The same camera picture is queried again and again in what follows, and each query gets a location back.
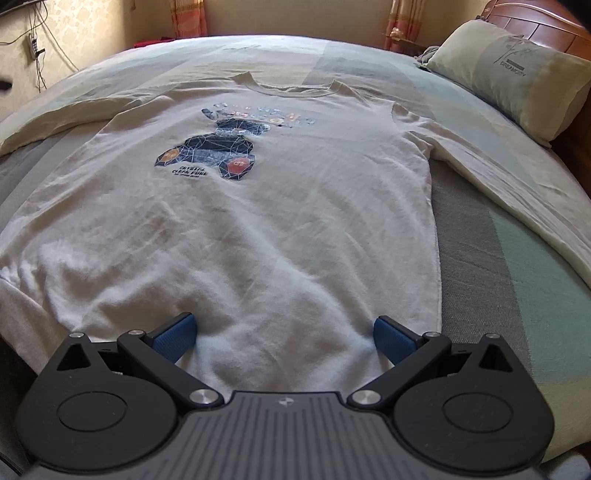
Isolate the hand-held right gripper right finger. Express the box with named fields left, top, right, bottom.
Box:
left=346, top=315, right=515, bottom=409

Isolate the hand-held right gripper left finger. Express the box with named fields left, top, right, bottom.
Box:
left=55, top=312, right=222, bottom=408

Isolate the white printed long-sleeve shirt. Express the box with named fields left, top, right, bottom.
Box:
left=0, top=71, right=591, bottom=398

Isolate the bed with patterned sheet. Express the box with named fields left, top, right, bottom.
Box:
left=0, top=34, right=591, bottom=462

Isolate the grey cloth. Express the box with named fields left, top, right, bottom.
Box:
left=413, top=45, right=446, bottom=70

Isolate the beige and grey pillow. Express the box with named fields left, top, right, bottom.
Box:
left=425, top=18, right=591, bottom=148

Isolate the wooden shelf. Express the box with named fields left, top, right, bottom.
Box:
left=381, top=28, right=430, bottom=56

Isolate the orange striped curtain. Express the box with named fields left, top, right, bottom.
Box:
left=383, top=0, right=428, bottom=49
left=168, top=0, right=208, bottom=40

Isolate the wooden headboard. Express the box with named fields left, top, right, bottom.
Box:
left=480, top=0, right=591, bottom=204

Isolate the black wall cable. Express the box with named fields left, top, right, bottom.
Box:
left=0, top=9, right=63, bottom=90

